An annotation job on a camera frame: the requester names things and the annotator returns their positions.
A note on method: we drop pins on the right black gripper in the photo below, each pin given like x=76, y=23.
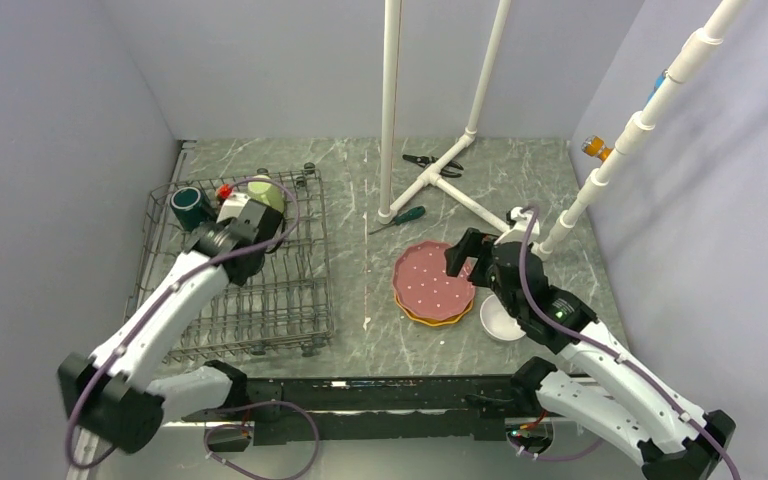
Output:
x=475, y=243

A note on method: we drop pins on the cream yellow-green cup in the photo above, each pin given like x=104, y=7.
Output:
x=260, y=189

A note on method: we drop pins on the dark green mug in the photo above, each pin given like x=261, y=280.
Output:
x=191, y=207

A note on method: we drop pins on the pink mug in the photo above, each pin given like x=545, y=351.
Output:
x=223, y=192

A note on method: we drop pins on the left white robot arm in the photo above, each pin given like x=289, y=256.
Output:
x=113, y=392

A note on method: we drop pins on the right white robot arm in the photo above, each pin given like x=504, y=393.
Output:
x=666, y=435

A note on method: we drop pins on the pink dotted plate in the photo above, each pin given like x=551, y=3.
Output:
x=422, y=286

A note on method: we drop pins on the white plain bowl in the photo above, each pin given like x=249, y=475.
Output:
x=497, y=323

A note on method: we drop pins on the yellow plate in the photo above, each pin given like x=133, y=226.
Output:
x=431, y=322

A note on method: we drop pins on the black pliers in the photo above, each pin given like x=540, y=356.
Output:
x=452, y=170

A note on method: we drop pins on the white PVC diagonal pipe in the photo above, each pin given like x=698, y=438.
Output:
x=697, y=49

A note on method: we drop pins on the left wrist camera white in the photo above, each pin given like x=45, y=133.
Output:
x=232, y=207

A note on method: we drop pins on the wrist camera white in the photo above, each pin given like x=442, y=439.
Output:
x=523, y=225
x=232, y=207

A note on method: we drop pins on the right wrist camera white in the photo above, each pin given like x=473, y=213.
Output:
x=523, y=225

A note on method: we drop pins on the green handled screwdriver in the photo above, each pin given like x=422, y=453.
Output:
x=402, y=218

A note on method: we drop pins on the grey wire dish rack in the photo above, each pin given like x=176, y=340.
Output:
x=287, y=304

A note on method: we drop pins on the orange yellow wall fitting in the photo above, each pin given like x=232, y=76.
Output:
x=594, y=146

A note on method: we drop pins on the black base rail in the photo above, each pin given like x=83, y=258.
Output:
x=480, y=407

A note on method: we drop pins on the white PVC pipe frame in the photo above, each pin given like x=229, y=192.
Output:
x=389, y=206

